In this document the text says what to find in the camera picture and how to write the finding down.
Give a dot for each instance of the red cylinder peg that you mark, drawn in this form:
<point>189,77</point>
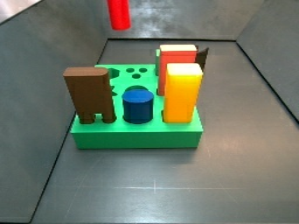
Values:
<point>119,14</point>

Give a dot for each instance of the green shape sorter board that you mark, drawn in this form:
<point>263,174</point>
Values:
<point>120,134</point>

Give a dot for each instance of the blue cylinder peg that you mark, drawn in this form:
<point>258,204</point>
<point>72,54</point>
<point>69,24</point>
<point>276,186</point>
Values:
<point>137,104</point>

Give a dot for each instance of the yellow rectangular block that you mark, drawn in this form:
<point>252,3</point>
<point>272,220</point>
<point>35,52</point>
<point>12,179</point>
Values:
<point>183,82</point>

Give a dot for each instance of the brown two-legged block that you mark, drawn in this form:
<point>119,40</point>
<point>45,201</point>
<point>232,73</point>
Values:
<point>91,93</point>

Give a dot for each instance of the red rectangular block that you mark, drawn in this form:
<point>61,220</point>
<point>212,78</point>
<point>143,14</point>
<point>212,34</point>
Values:
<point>173,54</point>

